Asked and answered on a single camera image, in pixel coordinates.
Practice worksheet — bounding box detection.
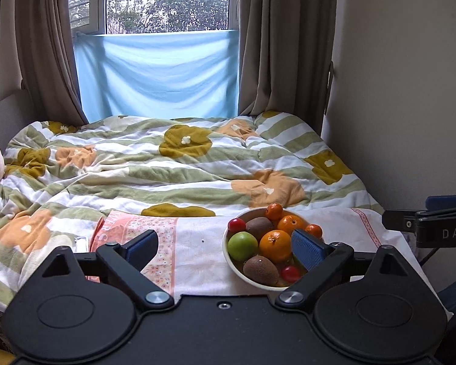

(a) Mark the green striped floral quilt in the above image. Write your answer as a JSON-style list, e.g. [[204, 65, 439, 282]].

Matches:
[[0, 111, 381, 311]]

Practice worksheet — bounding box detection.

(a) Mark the orange mandarin in bowl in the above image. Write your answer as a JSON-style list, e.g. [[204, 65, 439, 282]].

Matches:
[[277, 214, 309, 236]]

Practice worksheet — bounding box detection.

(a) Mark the large brown kiwi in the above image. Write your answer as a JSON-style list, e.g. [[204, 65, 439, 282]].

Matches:
[[243, 255, 279, 286]]

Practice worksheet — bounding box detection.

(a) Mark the brown left curtain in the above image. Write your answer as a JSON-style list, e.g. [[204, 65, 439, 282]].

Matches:
[[15, 0, 88, 126]]

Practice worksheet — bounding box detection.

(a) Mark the light blue window cloth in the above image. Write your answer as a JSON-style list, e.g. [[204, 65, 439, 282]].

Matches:
[[74, 30, 239, 122]]

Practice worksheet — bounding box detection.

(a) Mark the window frame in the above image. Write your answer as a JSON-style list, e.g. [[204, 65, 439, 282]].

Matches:
[[68, 0, 239, 35]]

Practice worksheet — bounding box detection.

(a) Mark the large orange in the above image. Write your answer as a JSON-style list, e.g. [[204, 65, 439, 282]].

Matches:
[[258, 230, 292, 264]]

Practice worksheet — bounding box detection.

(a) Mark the medium mandarin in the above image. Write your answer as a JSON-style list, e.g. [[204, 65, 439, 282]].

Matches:
[[264, 203, 284, 222]]

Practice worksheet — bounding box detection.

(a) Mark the red cherry tomato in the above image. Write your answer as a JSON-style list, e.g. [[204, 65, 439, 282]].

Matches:
[[227, 217, 246, 234], [280, 265, 301, 284]]

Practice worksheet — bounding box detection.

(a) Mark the grey bed headboard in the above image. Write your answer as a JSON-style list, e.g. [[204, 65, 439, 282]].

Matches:
[[0, 90, 37, 152]]

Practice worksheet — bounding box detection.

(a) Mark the brown curtain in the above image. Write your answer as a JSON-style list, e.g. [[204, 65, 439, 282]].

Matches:
[[238, 0, 337, 133], [15, 0, 88, 126]]

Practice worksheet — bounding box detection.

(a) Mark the small mandarin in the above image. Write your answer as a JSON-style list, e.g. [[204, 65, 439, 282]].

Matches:
[[305, 224, 323, 240]]

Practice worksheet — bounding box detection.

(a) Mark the cream yellow duck bowl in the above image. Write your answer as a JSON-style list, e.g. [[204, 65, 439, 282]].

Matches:
[[222, 207, 311, 293]]

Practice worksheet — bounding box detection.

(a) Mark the white pink floral cloth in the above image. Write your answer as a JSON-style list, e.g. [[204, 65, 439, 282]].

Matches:
[[87, 206, 453, 320]]

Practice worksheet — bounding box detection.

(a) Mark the brown right curtain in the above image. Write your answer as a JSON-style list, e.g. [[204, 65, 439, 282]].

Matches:
[[238, 0, 337, 133]]

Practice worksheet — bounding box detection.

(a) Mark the brown kiwi in bowl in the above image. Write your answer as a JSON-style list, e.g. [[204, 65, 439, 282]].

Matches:
[[245, 217, 274, 242]]

